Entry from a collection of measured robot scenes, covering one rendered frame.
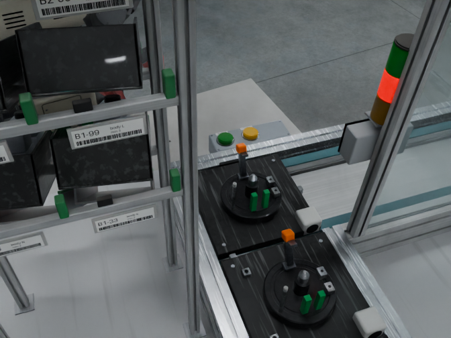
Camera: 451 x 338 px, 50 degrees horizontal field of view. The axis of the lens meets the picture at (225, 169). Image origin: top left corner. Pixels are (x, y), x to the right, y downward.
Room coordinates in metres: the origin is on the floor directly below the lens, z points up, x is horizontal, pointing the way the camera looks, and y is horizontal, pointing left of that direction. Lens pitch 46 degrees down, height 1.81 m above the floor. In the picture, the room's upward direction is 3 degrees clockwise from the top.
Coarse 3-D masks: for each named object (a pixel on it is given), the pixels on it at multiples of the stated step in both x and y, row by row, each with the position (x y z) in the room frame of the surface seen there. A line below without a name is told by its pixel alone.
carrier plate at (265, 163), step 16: (256, 160) 0.84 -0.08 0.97; (272, 160) 0.84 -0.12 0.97; (208, 176) 0.78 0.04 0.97; (224, 176) 0.78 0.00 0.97; (272, 176) 0.79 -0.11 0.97; (288, 176) 0.79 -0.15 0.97; (208, 192) 0.73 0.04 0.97; (288, 192) 0.74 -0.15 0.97; (208, 208) 0.68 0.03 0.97; (288, 208) 0.69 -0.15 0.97; (304, 208) 0.70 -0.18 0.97; (208, 224) 0.64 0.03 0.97; (224, 224) 0.64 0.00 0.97; (240, 224) 0.64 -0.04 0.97; (256, 224) 0.64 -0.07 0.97; (272, 224) 0.65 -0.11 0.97; (288, 224) 0.65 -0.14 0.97; (224, 240) 0.60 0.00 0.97; (240, 240) 0.60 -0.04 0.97; (256, 240) 0.60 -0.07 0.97; (272, 240) 0.61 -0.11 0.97; (224, 256) 0.57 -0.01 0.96
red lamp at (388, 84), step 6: (384, 72) 0.68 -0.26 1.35; (384, 78) 0.67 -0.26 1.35; (390, 78) 0.66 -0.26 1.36; (396, 78) 0.65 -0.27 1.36; (384, 84) 0.66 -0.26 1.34; (390, 84) 0.66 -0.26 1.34; (396, 84) 0.65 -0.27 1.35; (378, 90) 0.68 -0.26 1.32; (384, 90) 0.66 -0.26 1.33; (390, 90) 0.65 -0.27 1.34; (384, 96) 0.66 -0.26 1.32; (390, 96) 0.65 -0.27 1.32; (390, 102) 0.65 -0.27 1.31
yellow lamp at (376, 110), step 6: (378, 96) 0.67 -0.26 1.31; (378, 102) 0.67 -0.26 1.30; (384, 102) 0.66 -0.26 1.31; (372, 108) 0.68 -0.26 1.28; (378, 108) 0.66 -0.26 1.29; (384, 108) 0.65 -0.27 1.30; (372, 114) 0.67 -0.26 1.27; (378, 114) 0.66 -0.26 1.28; (384, 114) 0.65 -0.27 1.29; (378, 120) 0.66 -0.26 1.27; (384, 120) 0.65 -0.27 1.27
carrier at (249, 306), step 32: (256, 256) 0.56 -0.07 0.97; (320, 256) 0.57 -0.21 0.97; (256, 288) 0.49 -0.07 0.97; (288, 288) 0.48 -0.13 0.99; (320, 288) 0.48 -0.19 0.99; (352, 288) 0.50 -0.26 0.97; (256, 320) 0.42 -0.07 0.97; (288, 320) 0.41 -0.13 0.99; (320, 320) 0.42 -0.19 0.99; (352, 320) 0.43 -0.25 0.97
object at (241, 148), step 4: (236, 144) 0.79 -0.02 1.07; (240, 144) 0.79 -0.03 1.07; (244, 144) 0.79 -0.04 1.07; (236, 148) 0.79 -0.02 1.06; (240, 148) 0.78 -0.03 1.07; (244, 148) 0.78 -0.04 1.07; (240, 152) 0.77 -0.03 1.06; (244, 152) 0.77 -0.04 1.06; (240, 156) 0.77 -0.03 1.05; (244, 156) 0.76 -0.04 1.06; (240, 160) 0.77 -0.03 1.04; (244, 160) 0.77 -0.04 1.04; (240, 164) 0.77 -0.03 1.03; (244, 164) 0.77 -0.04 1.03; (240, 168) 0.76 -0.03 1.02; (244, 168) 0.77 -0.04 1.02; (240, 172) 0.76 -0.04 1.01; (244, 172) 0.76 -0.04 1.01
